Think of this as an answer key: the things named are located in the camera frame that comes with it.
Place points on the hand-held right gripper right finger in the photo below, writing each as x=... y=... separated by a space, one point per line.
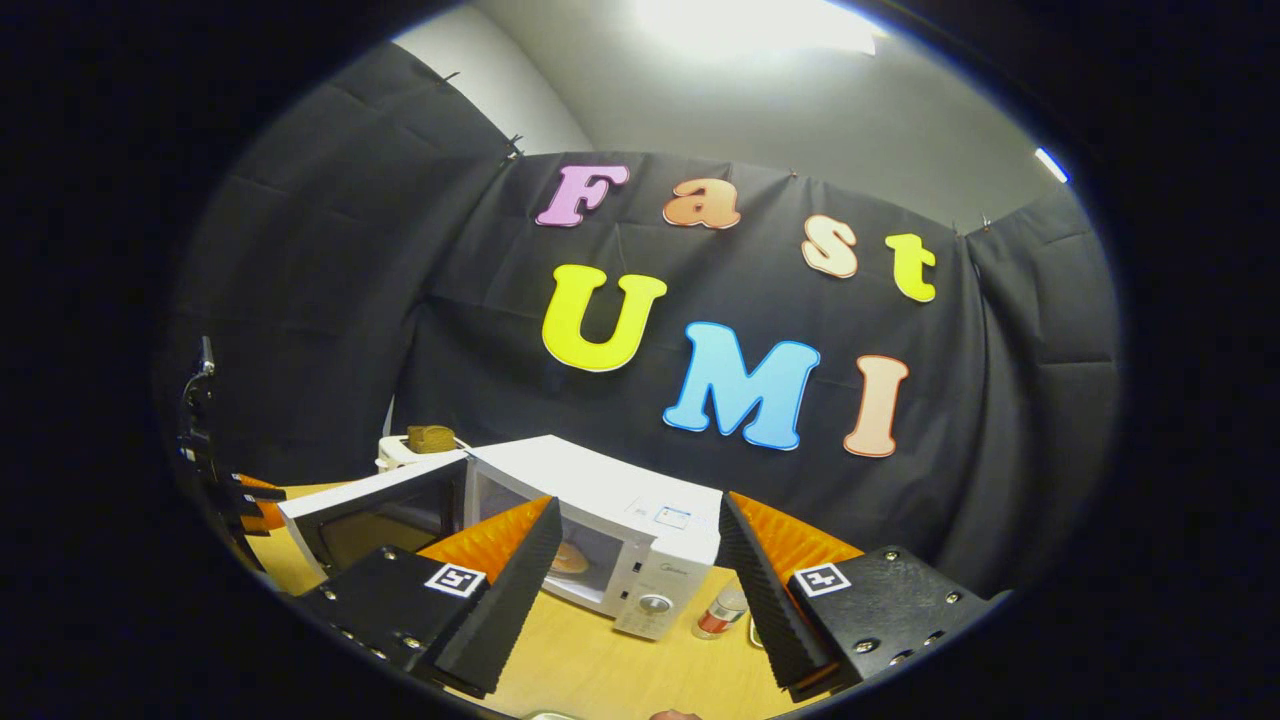
x=770 y=600

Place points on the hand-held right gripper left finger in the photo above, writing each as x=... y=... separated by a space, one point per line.
x=500 y=610

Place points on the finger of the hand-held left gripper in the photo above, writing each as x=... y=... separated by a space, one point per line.
x=255 y=518
x=260 y=488

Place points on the orange sugar-coated doughnut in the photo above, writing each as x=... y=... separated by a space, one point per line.
x=568 y=558

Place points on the white microwave oven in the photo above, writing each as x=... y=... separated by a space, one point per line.
x=600 y=490

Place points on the clear bottle with red label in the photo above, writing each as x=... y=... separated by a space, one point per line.
x=720 y=615

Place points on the white toaster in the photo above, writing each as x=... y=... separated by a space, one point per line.
x=395 y=455

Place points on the brown bread slice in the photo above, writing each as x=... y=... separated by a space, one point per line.
x=431 y=438

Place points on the black backdrop cloth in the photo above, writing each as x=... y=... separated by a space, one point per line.
x=350 y=300

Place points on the small ceiling light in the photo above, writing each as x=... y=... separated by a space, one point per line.
x=1051 y=165

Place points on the long ceiling light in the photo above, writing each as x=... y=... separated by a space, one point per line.
x=750 y=25

